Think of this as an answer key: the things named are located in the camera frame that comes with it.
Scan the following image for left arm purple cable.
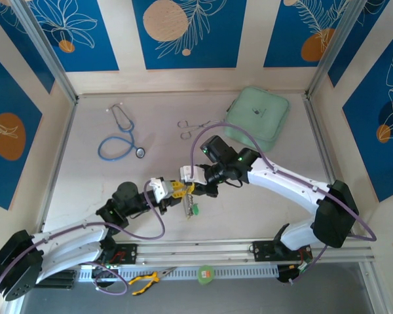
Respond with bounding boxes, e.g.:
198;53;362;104
0;181;166;297

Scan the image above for blue stethoscope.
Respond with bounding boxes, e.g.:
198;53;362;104
97;103;147;162

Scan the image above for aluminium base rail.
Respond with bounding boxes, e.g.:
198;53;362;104
14;237;376;270

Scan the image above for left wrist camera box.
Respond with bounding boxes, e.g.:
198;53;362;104
149;177;174;202

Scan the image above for yellow handled pliers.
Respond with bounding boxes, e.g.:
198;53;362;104
128;266;178;297

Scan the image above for black ribbed block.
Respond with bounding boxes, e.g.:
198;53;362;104
35;270;77;289

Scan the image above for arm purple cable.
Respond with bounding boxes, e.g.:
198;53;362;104
0;181;166;297
190;123;377;286

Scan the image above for aluminium corner post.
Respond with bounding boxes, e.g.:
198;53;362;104
11;0;80;103
306;0;369;99

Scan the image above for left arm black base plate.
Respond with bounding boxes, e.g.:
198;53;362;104
98;242;139;265

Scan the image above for grey metal shelf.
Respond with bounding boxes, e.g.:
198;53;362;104
6;263;389;314

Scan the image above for white slotted cable tray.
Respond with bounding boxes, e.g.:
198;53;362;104
77;265;280;281

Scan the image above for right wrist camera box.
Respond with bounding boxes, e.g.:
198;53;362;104
179;164;206;184

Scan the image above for aluminium side rail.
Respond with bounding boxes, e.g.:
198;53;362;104
303;94;356;237
37;96;79;235

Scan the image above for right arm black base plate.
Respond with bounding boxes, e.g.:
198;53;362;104
250;240;314;262

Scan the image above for mint green zip pouch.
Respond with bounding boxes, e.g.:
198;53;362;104
223;86;291;153

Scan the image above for metal forceps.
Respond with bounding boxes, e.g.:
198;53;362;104
178;119;224;141

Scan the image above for round green tape roll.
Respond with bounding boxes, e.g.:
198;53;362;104
196;264;214;285

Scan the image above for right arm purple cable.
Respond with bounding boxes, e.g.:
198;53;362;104
190;123;377;286

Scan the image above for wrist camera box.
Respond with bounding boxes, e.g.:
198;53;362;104
149;177;174;202
179;164;206;184

